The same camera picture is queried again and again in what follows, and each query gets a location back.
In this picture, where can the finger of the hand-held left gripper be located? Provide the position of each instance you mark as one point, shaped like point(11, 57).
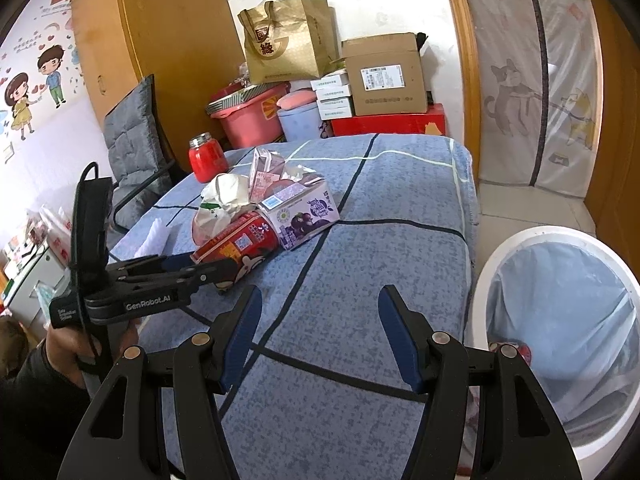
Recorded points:
point(215, 267)
point(180, 260)

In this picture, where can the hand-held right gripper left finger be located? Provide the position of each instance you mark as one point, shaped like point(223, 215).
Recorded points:
point(245, 320)

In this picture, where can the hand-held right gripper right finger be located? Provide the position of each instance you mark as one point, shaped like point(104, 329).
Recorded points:
point(400, 335)

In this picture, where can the white plastic bag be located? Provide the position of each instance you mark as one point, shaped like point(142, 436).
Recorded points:
point(225, 200)

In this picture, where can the purple milk carton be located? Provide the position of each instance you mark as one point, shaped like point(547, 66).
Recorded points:
point(305, 215)

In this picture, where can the pink strawberry milk carton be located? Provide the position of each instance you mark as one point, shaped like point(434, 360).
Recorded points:
point(265, 175)

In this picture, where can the white round trash bin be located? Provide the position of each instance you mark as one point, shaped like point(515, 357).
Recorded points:
point(500, 270)

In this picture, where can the light blue bin liner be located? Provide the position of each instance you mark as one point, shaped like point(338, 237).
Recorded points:
point(550, 310)

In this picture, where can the person's left forearm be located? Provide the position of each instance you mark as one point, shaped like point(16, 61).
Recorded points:
point(35, 410)

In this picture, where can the person's left hand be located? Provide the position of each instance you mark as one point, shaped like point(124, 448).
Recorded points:
point(62, 347)

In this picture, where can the white folded tissue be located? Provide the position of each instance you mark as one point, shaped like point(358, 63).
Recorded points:
point(155, 240)

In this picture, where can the red printed plastic bag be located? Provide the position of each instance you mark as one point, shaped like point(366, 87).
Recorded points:
point(59, 240)

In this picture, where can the white storage cabinet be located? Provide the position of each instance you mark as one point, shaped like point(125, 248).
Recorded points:
point(30, 272)

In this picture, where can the red bottle with metal cap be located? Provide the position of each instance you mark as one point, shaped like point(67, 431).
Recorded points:
point(206, 160)

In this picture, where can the grey seat cushion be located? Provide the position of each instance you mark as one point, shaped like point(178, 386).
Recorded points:
point(132, 130)

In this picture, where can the red packet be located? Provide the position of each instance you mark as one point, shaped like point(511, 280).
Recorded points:
point(524, 356)

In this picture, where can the brown fuzzy object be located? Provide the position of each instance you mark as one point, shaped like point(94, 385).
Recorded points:
point(12, 342)

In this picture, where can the pink plastic bucket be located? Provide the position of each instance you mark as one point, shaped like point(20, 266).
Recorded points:
point(250, 127)

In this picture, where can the light blue plastic bucket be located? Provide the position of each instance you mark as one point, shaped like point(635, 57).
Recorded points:
point(297, 125)

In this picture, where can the striped flat box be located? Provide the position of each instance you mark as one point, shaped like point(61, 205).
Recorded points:
point(240, 97)

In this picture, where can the pink lid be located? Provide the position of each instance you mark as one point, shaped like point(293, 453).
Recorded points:
point(297, 98)

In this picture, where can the clear plastic wrapped bundle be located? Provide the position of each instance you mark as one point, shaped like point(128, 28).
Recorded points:
point(239, 76)

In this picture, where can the white flat box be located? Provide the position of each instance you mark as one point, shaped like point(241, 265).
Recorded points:
point(330, 81)
point(337, 108)
point(334, 94)

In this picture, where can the red gift box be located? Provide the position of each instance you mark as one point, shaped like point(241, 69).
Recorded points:
point(390, 122)

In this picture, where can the wooden wardrobe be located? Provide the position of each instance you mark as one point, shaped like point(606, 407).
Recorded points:
point(165, 20)

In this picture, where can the gold paper bag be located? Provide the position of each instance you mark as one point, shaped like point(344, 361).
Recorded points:
point(285, 45)

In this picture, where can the cardboard box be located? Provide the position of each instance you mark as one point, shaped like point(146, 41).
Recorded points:
point(385, 92)

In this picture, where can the cat print door curtain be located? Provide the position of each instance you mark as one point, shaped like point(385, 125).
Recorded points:
point(510, 85)

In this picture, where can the wooden door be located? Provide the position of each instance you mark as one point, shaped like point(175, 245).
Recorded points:
point(615, 135)

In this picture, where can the black chair frame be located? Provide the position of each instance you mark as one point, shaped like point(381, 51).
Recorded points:
point(140, 192)

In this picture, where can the white wall switch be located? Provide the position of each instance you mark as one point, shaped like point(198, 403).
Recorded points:
point(6, 152)

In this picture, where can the cartoon couple wall sticker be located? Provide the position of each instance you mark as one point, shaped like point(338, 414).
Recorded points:
point(50, 70)

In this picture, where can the wooden door frame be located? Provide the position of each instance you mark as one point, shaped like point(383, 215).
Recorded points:
point(467, 85)

